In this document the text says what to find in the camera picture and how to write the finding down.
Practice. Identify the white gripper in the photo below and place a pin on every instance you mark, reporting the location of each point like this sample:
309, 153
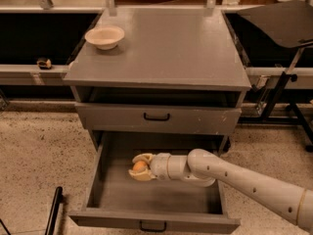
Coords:
159, 166

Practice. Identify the orange fruit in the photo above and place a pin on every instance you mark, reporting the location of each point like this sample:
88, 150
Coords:
140, 166

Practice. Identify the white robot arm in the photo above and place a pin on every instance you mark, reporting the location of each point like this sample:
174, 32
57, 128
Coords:
200, 167

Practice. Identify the open grey drawer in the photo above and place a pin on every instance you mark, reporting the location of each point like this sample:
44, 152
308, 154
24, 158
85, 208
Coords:
115, 200

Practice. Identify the closed grey drawer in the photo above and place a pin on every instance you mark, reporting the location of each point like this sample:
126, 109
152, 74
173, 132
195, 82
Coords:
183, 120

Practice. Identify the grey drawer cabinet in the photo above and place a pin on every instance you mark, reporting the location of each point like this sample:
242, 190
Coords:
168, 57

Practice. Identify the black pole bottom left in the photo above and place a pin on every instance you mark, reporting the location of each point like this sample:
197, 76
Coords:
57, 200

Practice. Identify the cream ceramic bowl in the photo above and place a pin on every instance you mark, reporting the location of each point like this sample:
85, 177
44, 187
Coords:
105, 37

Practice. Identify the small black yellow object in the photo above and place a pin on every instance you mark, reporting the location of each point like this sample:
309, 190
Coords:
44, 63

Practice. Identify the black drawer handle upper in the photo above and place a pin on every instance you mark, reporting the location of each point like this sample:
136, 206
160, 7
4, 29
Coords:
156, 118

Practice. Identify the black drawer handle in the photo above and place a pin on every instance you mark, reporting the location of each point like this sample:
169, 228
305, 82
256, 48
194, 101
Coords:
156, 118
152, 226

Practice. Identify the black drawer handle lower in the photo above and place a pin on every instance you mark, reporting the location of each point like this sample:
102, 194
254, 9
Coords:
152, 226

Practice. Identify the grey side shelf rail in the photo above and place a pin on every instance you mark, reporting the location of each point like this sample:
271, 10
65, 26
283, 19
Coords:
32, 75

